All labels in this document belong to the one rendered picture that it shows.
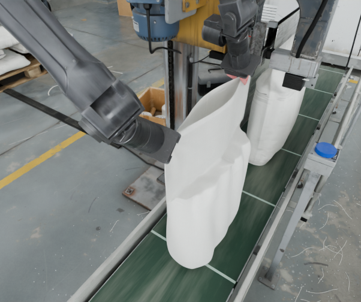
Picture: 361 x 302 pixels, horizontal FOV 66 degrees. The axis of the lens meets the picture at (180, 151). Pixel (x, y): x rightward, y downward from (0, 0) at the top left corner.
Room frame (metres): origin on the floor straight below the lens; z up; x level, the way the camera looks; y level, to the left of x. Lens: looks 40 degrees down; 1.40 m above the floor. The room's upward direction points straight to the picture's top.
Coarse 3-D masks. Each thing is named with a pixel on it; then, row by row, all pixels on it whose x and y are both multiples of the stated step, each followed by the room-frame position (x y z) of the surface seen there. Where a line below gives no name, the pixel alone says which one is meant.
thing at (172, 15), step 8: (168, 0) 0.85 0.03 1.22; (176, 0) 0.89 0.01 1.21; (184, 0) 0.90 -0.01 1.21; (192, 0) 0.94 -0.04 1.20; (200, 0) 0.98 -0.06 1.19; (160, 8) 0.88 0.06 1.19; (168, 8) 0.85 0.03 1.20; (176, 8) 0.88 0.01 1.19; (184, 8) 0.90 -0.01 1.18; (192, 8) 0.94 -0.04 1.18; (168, 16) 0.85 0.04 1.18; (176, 16) 0.88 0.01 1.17; (184, 16) 0.92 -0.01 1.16
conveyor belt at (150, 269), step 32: (320, 96) 1.81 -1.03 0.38; (288, 160) 1.12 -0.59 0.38; (256, 192) 0.88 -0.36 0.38; (160, 224) 0.70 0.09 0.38; (256, 224) 0.70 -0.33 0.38; (128, 256) 0.56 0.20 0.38; (160, 256) 0.56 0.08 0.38; (224, 256) 0.56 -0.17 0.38; (128, 288) 0.43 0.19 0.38; (160, 288) 0.43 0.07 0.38; (192, 288) 0.43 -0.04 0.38; (224, 288) 0.43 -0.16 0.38
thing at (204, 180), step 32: (224, 96) 0.75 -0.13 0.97; (192, 128) 0.54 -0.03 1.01; (224, 128) 0.64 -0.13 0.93; (192, 160) 0.54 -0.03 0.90; (224, 160) 0.63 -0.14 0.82; (192, 192) 0.51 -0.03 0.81; (224, 192) 0.56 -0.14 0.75; (192, 224) 0.48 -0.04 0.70; (224, 224) 0.58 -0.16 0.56; (192, 256) 0.48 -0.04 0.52
